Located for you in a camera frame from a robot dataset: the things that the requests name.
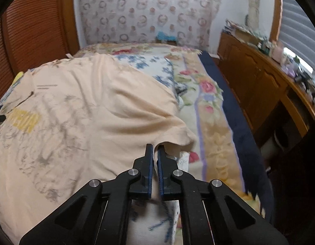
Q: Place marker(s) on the cream tied curtain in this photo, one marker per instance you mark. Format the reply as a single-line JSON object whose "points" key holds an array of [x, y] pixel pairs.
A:
{"points": [[255, 2]]}

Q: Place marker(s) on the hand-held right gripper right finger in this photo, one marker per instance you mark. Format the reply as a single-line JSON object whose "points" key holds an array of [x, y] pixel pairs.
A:
{"points": [[161, 177]]}

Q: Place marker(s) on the wooden sideboard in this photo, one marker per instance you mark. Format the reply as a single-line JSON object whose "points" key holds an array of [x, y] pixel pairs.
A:
{"points": [[252, 81]]}

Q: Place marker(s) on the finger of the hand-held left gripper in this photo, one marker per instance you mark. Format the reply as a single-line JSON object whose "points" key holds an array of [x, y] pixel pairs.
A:
{"points": [[0, 119]]}

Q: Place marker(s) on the yellow cloth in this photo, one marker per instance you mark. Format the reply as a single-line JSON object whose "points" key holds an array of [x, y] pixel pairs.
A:
{"points": [[19, 79]]}

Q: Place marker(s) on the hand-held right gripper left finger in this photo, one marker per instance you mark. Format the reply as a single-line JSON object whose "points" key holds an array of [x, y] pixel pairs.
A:
{"points": [[150, 174]]}

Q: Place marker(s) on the grey window blind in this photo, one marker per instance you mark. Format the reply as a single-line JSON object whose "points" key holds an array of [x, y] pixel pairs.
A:
{"points": [[300, 25]]}

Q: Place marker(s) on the colourful floral blanket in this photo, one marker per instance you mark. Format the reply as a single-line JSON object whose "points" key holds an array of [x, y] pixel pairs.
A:
{"points": [[213, 122]]}

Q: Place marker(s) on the clutter of small things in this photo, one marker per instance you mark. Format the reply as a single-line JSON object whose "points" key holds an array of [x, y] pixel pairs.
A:
{"points": [[249, 37]]}

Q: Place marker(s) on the wooden window frame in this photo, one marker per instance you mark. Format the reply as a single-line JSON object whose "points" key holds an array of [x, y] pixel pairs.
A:
{"points": [[275, 17]]}

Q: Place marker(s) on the peach printed t-shirt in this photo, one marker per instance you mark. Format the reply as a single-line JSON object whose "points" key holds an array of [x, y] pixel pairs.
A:
{"points": [[96, 120]]}

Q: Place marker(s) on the wooden louvred door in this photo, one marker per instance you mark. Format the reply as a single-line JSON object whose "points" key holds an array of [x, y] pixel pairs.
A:
{"points": [[32, 30]]}

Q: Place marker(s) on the white container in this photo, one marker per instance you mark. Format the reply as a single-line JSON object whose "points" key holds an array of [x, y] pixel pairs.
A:
{"points": [[282, 143]]}

